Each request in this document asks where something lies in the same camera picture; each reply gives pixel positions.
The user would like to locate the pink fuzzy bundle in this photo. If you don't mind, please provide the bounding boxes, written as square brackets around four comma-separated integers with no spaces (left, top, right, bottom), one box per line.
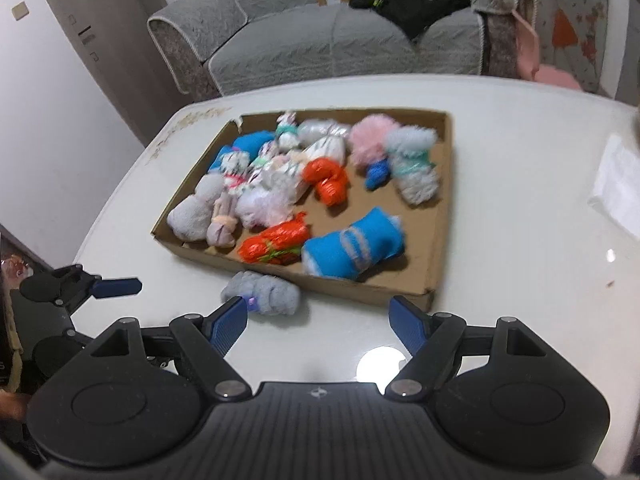
[348,114,403,168]

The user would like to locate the white paper sheet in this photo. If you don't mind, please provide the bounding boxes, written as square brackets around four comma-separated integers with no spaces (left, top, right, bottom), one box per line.
[587,132,640,241]

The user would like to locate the white fuzzy bundle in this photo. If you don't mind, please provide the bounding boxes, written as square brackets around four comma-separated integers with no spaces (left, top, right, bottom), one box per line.
[235,187,296,228]

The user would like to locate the white patterned bundle pink band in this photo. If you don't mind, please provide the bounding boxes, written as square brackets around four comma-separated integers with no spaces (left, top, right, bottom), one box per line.
[217,150,251,196]

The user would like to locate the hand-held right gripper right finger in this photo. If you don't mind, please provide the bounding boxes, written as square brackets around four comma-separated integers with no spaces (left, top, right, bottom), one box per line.
[384,295,548,402]

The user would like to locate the small blue bundle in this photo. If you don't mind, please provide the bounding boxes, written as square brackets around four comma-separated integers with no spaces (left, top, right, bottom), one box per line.
[364,156,390,191]

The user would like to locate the orange plastic bundle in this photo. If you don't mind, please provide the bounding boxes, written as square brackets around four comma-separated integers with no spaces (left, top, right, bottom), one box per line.
[301,157,349,207]

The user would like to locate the plain white bundle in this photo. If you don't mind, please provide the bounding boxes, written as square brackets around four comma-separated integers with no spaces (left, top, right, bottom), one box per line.
[166,175,223,241]

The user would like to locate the cardboard box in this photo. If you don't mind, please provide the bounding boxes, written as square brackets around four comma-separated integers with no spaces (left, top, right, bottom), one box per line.
[150,106,455,313]

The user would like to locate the blue bundle grey bands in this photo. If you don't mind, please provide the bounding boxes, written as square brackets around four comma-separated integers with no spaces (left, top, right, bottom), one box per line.
[300,206,406,281]

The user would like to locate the clear plastic bundle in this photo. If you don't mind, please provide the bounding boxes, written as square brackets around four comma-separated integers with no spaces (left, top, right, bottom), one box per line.
[297,118,351,146]

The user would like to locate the girl wall sticker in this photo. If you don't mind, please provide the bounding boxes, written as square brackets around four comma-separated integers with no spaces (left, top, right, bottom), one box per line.
[542,0,606,91]

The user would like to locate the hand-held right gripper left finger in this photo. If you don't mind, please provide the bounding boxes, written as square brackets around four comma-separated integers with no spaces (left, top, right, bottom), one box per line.
[85,296,253,403]

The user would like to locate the pale purple bundle peach band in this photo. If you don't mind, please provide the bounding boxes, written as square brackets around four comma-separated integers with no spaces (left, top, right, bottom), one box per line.
[206,191,241,248]

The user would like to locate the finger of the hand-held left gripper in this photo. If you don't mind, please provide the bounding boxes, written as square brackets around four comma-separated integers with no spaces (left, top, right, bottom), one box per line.
[20,264,143,318]

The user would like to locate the grey quilted sofa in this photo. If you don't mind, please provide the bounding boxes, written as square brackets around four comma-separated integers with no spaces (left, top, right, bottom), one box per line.
[146,0,538,103]

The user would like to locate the grey cabinet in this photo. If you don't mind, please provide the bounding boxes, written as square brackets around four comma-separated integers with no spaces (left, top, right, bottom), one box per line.
[602,0,640,106]

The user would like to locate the white striped bundle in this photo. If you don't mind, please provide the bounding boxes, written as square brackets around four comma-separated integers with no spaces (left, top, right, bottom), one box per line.
[300,137,347,166]
[260,160,306,206]

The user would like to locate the grey fuzzy bundle teal band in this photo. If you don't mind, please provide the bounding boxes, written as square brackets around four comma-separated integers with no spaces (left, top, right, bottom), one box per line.
[385,126,442,206]

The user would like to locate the orange bundle green band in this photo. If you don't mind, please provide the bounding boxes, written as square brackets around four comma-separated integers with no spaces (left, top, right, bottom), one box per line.
[236,211,312,267]

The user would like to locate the white purple bundle teal band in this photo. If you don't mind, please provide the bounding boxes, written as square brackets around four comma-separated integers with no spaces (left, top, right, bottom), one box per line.
[275,111,301,153]

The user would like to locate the white purple bundle green band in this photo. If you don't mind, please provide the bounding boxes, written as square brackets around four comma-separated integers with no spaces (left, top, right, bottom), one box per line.
[247,142,281,171]

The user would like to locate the wooden door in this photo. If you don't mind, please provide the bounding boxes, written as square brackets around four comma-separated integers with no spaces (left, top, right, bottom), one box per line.
[27,0,168,133]

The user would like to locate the pink plastic chair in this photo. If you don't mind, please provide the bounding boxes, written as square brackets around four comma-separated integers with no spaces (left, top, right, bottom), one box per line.
[515,10,583,91]

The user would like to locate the blue mesh bundle pink band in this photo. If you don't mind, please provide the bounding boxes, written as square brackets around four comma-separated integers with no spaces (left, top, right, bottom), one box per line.
[207,131,271,173]

